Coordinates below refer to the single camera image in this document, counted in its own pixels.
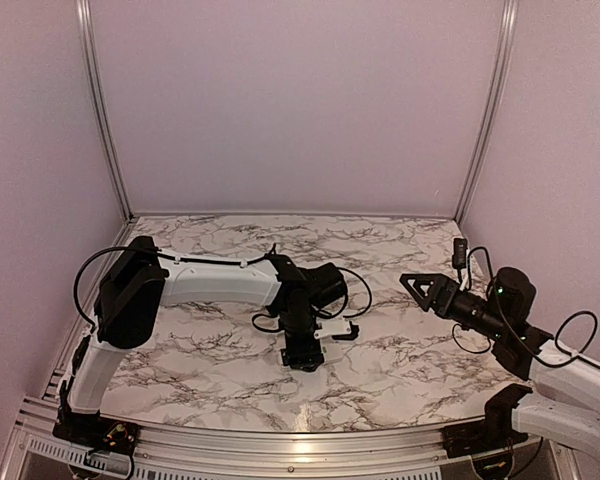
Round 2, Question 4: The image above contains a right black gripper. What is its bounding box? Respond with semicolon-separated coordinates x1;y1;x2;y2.
401;273;509;341

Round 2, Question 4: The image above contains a white remote control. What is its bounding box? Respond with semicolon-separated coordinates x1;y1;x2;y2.
280;343;343;371

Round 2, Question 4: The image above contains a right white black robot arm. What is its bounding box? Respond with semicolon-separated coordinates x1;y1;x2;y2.
400;267;600;462

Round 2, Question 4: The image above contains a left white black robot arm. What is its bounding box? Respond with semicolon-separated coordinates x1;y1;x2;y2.
57;236;359;445

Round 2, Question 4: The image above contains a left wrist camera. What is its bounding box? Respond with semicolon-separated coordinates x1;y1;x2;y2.
313;318;360;341

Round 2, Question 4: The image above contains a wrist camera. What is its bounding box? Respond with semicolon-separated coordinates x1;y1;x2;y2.
451;237;472;291
313;318;360;341

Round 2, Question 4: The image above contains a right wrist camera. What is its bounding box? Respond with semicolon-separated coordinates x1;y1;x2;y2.
451;237;472;291

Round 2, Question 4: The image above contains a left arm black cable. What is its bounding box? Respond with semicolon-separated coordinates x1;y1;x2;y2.
74;243;374;334

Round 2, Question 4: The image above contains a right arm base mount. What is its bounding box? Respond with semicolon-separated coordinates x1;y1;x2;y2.
442;420;529;458

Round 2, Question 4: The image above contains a front aluminium rail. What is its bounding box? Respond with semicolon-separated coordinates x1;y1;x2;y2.
0;398;582;479

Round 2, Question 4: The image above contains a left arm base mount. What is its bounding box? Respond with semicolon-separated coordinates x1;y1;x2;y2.
52;415;140;455

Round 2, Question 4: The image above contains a right aluminium frame post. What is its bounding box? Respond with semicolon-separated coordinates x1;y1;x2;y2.
454;0;519;226

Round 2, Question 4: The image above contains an aluminium frame post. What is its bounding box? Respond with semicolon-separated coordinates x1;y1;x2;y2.
76;0;134;222
454;0;519;226

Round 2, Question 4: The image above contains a left aluminium frame post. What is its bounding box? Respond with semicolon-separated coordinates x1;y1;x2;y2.
76;0;134;222

